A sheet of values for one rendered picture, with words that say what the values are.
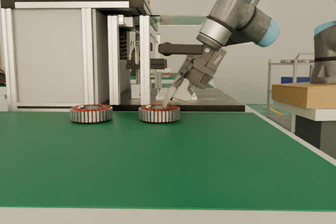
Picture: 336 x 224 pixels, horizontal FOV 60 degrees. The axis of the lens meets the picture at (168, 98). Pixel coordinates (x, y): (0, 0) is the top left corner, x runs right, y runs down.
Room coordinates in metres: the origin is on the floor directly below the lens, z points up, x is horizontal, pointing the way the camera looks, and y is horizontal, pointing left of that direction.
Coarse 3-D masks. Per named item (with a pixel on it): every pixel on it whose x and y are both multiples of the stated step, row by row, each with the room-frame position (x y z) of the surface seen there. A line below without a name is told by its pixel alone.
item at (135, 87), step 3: (132, 84) 1.09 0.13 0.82; (135, 84) 1.09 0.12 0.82; (138, 84) 1.09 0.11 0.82; (132, 87) 1.09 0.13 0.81; (135, 87) 1.09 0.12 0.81; (138, 87) 1.09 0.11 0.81; (132, 90) 1.09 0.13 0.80; (135, 90) 1.09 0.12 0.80; (138, 90) 1.09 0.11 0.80; (132, 93) 1.09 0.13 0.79; (135, 93) 1.09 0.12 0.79; (138, 93) 1.09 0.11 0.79; (132, 96) 1.09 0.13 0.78; (135, 96) 1.09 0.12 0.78; (138, 96) 1.09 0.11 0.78
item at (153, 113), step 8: (152, 104) 0.82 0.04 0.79; (160, 104) 0.82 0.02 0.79; (168, 104) 0.81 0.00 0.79; (144, 112) 0.74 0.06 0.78; (152, 112) 0.73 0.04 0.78; (160, 112) 0.72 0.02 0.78; (168, 112) 0.73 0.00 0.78; (176, 112) 0.75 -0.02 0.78; (144, 120) 0.74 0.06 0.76; (152, 120) 0.73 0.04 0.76; (160, 120) 0.72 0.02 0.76; (168, 120) 0.73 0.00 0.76
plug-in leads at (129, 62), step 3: (135, 42) 1.11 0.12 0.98; (135, 45) 1.13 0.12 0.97; (132, 48) 1.11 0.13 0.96; (135, 48) 1.11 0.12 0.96; (135, 51) 1.11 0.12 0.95; (129, 54) 1.11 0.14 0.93; (135, 54) 1.11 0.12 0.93; (138, 54) 1.14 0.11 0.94; (129, 57) 1.11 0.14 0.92; (135, 57) 1.11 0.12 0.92; (138, 57) 1.14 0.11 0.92; (126, 60) 1.10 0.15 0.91; (129, 60) 1.10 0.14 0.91; (135, 60) 1.11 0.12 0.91; (138, 60) 1.14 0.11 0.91; (129, 63) 1.10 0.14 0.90; (135, 63) 1.11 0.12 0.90
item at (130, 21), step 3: (126, 18) 1.02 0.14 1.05; (129, 18) 1.01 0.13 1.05; (132, 18) 1.02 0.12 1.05; (126, 21) 1.02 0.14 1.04; (129, 21) 1.01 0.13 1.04; (132, 21) 1.02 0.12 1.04; (126, 24) 1.02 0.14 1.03; (129, 24) 1.02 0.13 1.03; (132, 24) 1.02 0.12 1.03; (123, 27) 1.04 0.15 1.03; (126, 27) 1.04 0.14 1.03; (129, 27) 1.04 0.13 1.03; (132, 27) 1.04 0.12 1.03
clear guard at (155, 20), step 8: (128, 16) 1.02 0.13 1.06; (136, 16) 1.02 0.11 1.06; (152, 16) 1.02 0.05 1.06; (160, 16) 1.02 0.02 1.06; (168, 16) 1.02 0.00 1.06; (176, 16) 1.02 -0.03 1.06; (184, 16) 1.02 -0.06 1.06; (192, 16) 1.02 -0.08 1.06; (200, 16) 1.02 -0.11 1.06; (136, 24) 1.23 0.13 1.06; (152, 24) 1.23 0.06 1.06; (160, 24) 1.23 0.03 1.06; (168, 24) 1.23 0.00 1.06; (176, 24) 1.23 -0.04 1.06; (184, 24) 1.23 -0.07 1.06; (192, 24) 1.23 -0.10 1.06; (200, 24) 1.22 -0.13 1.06
